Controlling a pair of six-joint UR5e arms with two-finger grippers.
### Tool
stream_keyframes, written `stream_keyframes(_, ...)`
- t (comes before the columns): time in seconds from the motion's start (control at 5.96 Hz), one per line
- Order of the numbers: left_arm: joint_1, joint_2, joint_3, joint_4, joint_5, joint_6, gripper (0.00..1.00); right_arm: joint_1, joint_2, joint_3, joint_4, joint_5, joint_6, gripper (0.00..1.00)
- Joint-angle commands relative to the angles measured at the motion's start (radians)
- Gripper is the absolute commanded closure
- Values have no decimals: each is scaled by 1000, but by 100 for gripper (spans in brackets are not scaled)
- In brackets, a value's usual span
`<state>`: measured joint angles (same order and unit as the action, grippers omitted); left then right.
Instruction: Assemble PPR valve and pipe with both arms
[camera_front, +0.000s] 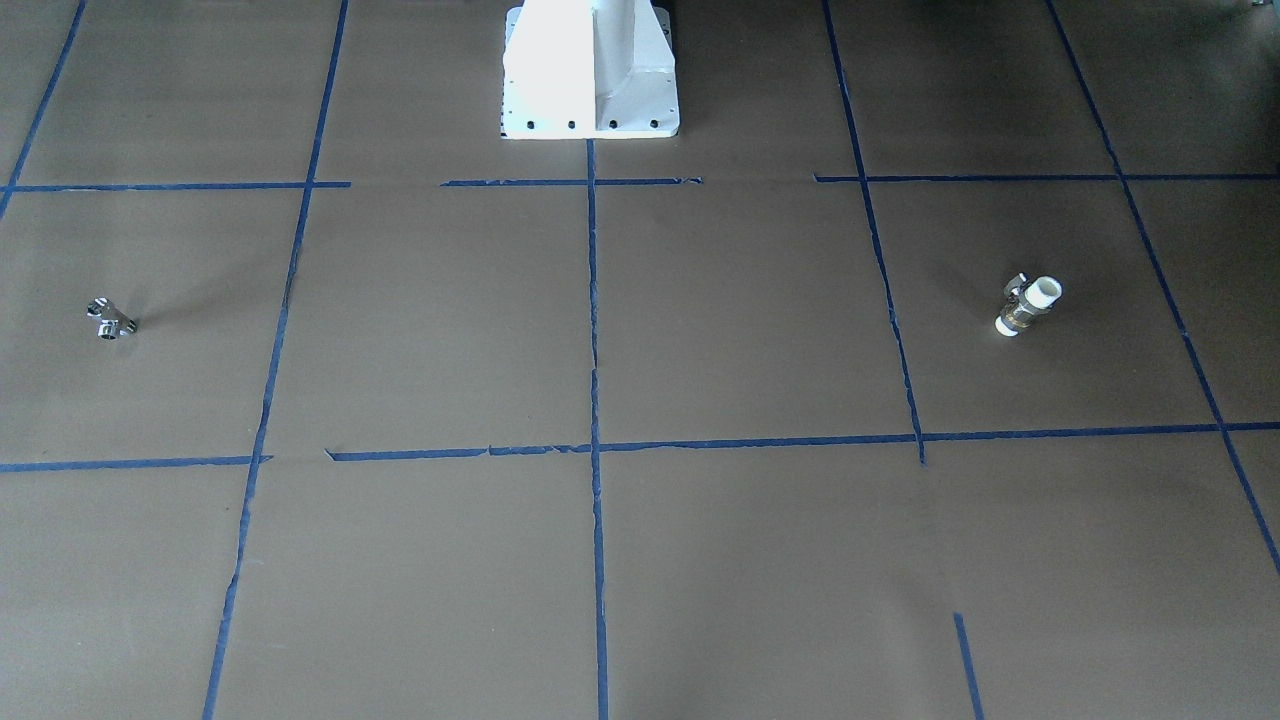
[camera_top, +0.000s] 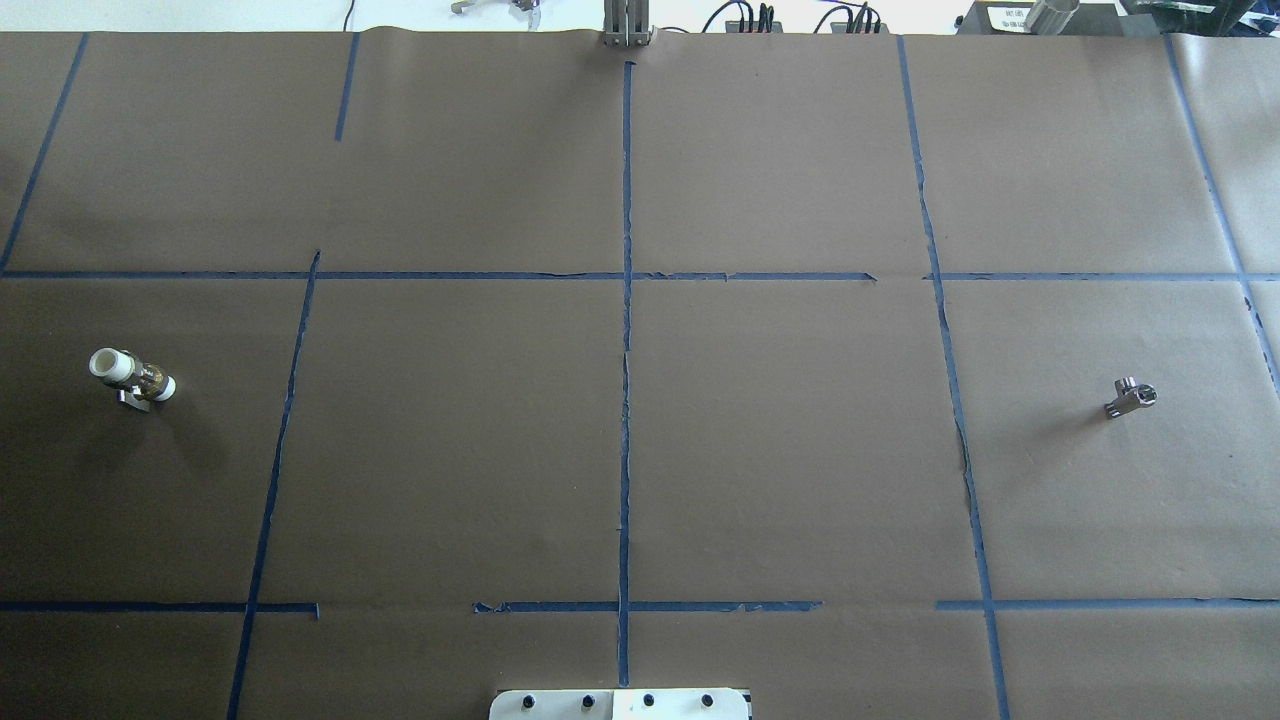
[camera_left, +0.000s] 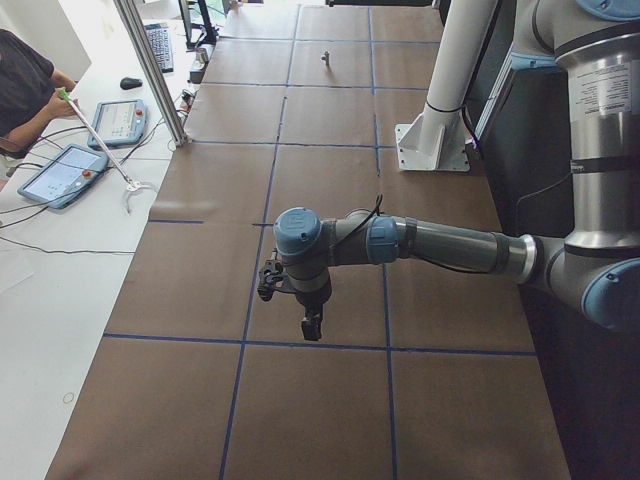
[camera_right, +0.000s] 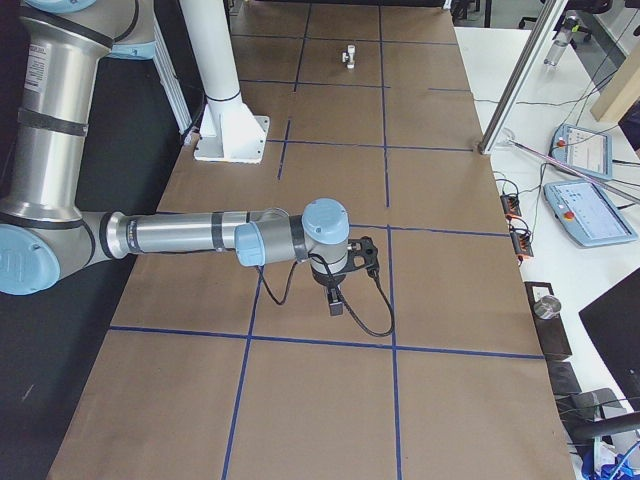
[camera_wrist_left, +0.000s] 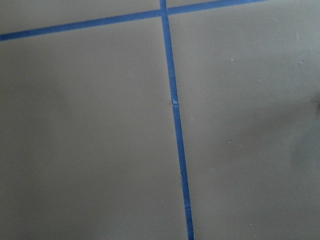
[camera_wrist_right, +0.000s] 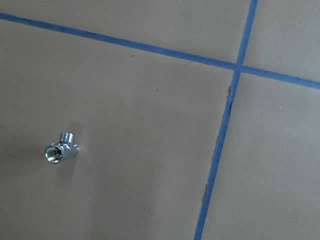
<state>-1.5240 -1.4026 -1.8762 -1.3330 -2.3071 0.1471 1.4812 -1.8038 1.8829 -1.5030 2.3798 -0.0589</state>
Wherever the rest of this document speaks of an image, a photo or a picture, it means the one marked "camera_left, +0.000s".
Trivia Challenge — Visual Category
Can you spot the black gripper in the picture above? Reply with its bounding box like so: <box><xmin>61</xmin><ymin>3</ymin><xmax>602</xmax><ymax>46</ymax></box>
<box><xmin>295</xmin><ymin>279</ymin><xmax>331</xmax><ymax>341</ymax></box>

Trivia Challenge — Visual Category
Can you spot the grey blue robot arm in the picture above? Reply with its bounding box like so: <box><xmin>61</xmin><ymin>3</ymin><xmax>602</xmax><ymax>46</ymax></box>
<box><xmin>257</xmin><ymin>1</ymin><xmax>639</xmax><ymax>341</ymax></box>

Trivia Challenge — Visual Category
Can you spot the brown paper table cover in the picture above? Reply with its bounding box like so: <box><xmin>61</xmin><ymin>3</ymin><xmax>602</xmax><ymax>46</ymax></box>
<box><xmin>47</xmin><ymin>4</ymin><xmax>569</xmax><ymax>479</ymax></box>

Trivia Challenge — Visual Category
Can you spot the long reacher grabber tool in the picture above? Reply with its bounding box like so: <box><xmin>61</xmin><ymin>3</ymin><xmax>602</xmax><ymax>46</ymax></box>
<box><xmin>57</xmin><ymin>87</ymin><xmax>159</xmax><ymax>214</ymax></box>

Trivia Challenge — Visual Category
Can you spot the far blue teach pendant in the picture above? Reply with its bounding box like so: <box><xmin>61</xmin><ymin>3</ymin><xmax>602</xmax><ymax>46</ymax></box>
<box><xmin>92</xmin><ymin>99</ymin><xmax>147</xmax><ymax>148</ymax></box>

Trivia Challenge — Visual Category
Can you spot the blue teach pendant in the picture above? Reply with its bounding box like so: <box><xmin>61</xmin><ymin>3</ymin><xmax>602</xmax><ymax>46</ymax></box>
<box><xmin>92</xmin><ymin>99</ymin><xmax>147</xmax><ymax>148</ymax></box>
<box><xmin>18</xmin><ymin>144</ymin><xmax>108</xmax><ymax>210</ymax></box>

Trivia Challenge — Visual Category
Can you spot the near blue teach pendant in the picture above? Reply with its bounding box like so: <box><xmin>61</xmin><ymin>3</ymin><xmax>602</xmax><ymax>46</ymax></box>
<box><xmin>18</xmin><ymin>144</ymin><xmax>108</xmax><ymax>210</ymax></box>

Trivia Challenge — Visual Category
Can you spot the small grey box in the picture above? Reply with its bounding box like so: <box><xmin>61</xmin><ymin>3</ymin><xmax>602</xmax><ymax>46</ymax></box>
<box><xmin>189</xmin><ymin>44</ymin><xmax>214</xmax><ymax>84</ymax></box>

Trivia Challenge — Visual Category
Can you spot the black computer mouse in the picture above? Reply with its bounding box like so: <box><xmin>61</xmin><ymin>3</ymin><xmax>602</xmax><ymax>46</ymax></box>
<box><xmin>119</xmin><ymin>77</ymin><xmax>143</xmax><ymax>91</ymax></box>

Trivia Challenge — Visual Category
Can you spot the black monitor stand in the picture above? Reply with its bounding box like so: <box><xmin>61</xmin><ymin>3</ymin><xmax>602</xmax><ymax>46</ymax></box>
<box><xmin>178</xmin><ymin>0</ymin><xmax>218</xmax><ymax>51</ymax></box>

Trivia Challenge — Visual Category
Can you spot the black keyboard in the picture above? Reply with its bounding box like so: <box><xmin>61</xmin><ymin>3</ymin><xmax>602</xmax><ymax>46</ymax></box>
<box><xmin>144</xmin><ymin>23</ymin><xmax>174</xmax><ymax>73</ymax></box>

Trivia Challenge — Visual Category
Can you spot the white support column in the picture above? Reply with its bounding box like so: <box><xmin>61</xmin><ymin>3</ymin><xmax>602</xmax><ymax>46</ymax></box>
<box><xmin>426</xmin><ymin>0</ymin><xmax>499</xmax><ymax>113</ymax></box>

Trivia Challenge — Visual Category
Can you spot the person in black shirt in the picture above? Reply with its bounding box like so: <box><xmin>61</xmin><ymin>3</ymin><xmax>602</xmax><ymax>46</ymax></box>
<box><xmin>1</xmin><ymin>29</ymin><xmax>76</xmax><ymax>159</ymax></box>

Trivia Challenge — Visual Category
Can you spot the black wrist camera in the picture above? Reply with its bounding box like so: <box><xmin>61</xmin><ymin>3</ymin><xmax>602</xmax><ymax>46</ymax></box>
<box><xmin>257</xmin><ymin>248</ymin><xmax>295</xmax><ymax>302</ymax></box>

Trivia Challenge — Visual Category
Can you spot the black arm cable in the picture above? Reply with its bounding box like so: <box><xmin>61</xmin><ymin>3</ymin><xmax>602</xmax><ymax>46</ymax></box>
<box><xmin>329</xmin><ymin>194</ymin><xmax>385</xmax><ymax>251</ymax></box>

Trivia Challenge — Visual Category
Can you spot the aluminium frame post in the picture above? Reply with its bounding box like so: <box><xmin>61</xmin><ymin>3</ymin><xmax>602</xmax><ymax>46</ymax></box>
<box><xmin>114</xmin><ymin>0</ymin><xmax>188</xmax><ymax>147</ymax></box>

